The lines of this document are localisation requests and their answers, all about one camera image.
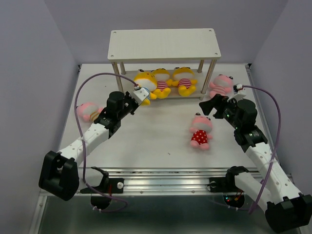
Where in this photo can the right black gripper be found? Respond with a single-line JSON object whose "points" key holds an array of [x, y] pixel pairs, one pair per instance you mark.
{"points": [[207, 106]]}

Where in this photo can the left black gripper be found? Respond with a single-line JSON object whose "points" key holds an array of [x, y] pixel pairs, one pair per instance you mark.
{"points": [[128, 96]]}

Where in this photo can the pink plush red polka-dot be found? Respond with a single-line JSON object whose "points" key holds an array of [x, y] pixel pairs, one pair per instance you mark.
{"points": [[201, 128]]}

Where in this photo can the pink plush orange-striped shirt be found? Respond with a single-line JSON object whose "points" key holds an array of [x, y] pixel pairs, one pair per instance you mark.
{"points": [[89, 111]]}

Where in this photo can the yellow plush red-striped shirt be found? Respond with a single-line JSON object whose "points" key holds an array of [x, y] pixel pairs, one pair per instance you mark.
{"points": [[184, 80]]}

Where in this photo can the yellow plush blue-striped shirt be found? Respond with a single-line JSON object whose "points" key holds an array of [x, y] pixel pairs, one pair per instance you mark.
{"points": [[146, 80]]}

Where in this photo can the yellow plush pink-striped shirt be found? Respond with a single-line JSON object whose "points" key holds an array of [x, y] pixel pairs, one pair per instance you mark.
{"points": [[164, 82]]}

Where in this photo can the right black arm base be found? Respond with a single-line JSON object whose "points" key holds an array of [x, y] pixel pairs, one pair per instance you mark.
{"points": [[234, 197]]}

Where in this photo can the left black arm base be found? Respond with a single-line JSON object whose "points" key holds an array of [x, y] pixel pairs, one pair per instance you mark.
{"points": [[107, 186]]}

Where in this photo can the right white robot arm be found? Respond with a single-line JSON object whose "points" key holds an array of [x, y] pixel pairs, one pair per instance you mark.
{"points": [[284, 205]]}

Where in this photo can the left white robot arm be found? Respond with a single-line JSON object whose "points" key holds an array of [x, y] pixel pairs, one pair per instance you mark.
{"points": [[59, 173]]}

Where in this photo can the white two-tier shelf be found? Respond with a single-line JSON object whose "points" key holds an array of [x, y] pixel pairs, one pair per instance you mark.
{"points": [[166, 46]]}

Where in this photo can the pink plush pink-striped shirt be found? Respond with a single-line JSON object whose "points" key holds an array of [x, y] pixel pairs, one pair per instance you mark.
{"points": [[222, 84]]}

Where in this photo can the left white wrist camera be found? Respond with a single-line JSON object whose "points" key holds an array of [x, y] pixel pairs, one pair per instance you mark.
{"points": [[141, 95]]}

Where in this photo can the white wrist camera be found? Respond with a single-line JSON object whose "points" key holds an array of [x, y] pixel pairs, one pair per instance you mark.
{"points": [[239, 93], [141, 95]]}

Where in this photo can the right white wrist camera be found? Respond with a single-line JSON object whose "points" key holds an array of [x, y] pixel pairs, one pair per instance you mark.
{"points": [[239, 93]]}

